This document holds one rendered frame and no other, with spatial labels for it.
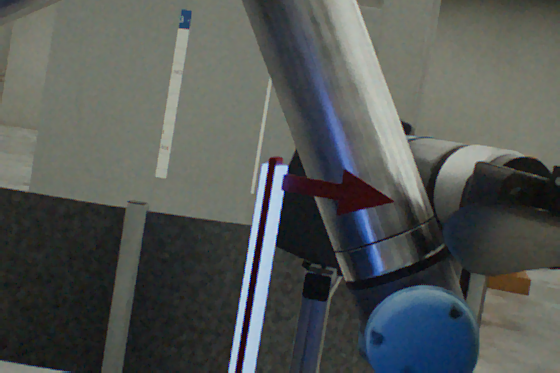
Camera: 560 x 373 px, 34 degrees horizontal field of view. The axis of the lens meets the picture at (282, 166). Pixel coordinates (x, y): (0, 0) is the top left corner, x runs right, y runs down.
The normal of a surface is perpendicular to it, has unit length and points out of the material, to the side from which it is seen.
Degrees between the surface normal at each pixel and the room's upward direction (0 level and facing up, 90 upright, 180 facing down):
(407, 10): 90
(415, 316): 91
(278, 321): 90
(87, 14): 90
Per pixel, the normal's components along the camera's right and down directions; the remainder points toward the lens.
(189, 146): -0.14, 0.03
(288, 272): 0.36, 0.11
